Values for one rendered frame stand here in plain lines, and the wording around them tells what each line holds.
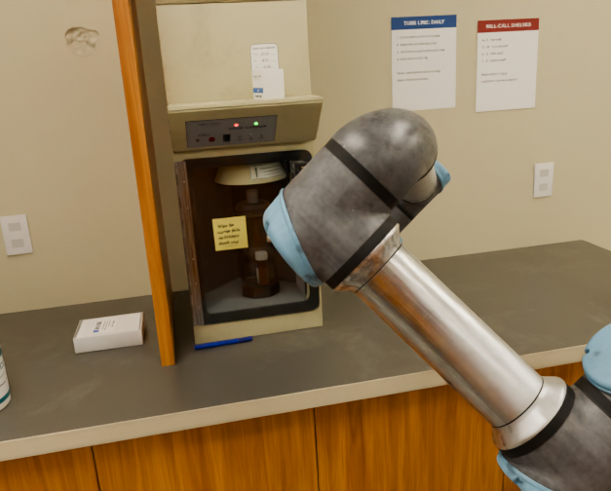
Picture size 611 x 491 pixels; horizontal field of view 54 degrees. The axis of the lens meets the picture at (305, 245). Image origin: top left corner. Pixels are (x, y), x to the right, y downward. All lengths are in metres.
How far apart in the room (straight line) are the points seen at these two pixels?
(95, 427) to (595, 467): 0.87
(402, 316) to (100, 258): 1.29
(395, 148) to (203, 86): 0.73
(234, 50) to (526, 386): 0.93
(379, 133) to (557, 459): 0.42
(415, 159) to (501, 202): 1.42
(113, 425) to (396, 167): 0.79
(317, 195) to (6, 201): 1.30
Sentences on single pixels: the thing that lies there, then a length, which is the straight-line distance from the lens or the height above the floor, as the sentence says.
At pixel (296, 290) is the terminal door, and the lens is 1.47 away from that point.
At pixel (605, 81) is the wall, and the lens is 2.29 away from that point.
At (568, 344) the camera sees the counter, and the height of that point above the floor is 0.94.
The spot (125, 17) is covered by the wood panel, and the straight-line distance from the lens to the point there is 1.28.
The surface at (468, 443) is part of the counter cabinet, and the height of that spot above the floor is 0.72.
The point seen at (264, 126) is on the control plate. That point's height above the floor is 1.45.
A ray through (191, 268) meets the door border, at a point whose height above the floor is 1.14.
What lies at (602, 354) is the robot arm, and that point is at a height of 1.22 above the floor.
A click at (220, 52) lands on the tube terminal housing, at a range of 1.37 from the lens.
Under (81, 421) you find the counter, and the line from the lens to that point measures 1.28.
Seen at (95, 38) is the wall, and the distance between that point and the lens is 1.81.
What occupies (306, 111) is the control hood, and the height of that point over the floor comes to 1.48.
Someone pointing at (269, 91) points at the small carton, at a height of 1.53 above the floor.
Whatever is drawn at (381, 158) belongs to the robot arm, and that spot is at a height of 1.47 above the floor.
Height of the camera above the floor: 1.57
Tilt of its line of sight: 16 degrees down
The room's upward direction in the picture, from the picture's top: 3 degrees counter-clockwise
